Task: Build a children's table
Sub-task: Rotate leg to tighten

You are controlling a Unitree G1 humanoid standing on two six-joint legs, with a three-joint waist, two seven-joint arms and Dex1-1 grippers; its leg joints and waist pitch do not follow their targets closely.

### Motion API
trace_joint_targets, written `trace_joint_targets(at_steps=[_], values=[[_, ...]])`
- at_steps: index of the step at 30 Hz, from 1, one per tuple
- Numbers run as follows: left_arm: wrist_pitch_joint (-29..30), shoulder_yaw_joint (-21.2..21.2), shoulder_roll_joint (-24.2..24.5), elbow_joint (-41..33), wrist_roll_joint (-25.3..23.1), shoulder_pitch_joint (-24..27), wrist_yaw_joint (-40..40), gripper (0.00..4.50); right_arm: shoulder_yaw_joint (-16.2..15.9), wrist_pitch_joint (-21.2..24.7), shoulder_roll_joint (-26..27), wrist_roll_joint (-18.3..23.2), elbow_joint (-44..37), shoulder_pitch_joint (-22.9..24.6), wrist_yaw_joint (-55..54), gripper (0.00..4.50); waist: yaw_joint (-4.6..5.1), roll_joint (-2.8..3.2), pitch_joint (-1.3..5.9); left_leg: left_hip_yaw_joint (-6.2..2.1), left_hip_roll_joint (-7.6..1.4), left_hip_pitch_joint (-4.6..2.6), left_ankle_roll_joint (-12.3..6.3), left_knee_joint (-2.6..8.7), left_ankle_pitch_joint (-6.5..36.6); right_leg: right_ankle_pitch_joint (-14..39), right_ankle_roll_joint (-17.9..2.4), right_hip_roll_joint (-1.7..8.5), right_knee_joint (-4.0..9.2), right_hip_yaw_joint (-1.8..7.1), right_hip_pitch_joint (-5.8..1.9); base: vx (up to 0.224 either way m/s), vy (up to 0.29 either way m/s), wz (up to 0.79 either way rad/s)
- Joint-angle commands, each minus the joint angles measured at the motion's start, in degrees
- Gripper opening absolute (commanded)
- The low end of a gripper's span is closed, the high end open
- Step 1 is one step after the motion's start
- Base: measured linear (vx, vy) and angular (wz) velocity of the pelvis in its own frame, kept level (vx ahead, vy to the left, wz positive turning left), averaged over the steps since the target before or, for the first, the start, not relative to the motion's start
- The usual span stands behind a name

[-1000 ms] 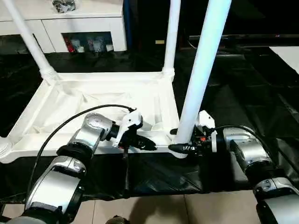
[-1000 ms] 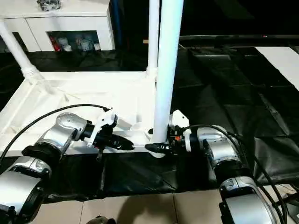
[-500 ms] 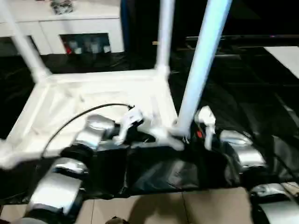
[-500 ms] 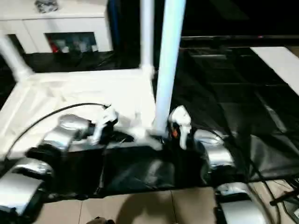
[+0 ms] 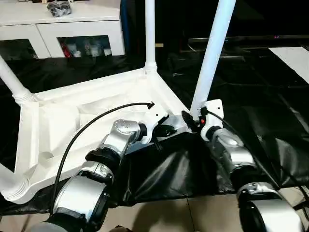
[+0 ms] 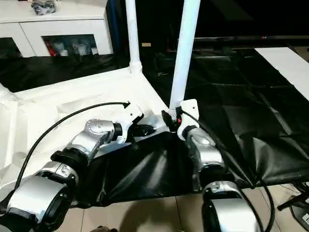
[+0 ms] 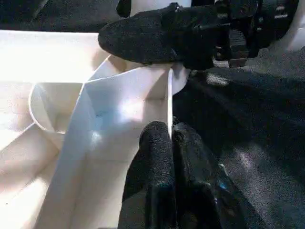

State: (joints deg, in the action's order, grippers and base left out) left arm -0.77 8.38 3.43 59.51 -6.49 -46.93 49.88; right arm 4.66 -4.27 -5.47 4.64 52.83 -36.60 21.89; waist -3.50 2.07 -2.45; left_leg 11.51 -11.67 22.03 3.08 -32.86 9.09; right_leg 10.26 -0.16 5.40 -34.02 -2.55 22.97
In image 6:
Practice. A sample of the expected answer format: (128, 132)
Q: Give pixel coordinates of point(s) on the white plastic table top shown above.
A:
(72, 96)

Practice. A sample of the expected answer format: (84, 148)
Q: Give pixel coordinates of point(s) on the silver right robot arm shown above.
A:
(207, 149)

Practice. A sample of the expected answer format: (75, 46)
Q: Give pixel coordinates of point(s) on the white flat board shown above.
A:
(287, 67)

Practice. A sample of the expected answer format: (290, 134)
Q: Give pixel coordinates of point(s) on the black mat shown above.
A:
(229, 84)

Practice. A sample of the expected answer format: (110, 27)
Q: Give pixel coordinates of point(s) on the white bottle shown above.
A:
(82, 49)

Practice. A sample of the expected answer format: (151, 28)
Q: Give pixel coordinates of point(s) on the thin black rod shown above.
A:
(290, 201)

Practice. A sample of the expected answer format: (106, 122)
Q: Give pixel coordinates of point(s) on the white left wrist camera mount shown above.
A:
(131, 113)

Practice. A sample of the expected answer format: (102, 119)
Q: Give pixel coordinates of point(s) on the black flat stand base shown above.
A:
(301, 216)

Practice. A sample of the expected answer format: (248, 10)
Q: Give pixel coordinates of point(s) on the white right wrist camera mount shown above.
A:
(190, 108)

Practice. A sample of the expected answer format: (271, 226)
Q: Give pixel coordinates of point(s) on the red bottle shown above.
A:
(51, 49)

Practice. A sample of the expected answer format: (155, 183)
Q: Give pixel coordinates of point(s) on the dark rounded robot part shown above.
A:
(105, 229)

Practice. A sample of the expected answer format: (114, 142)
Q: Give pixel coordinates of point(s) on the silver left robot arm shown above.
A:
(89, 137)

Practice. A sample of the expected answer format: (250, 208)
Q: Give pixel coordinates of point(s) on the white cabinet with glass doors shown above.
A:
(72, 21)

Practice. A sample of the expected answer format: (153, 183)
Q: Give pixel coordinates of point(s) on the small tan box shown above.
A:
(146, 44)

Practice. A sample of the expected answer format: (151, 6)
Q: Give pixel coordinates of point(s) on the small white jar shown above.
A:
(63, 52)

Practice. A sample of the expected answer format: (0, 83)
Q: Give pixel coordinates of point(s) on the small white box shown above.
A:
(94, 50)

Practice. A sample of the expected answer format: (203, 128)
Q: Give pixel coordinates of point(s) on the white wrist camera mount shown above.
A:
(190, 108)
(131, 113)

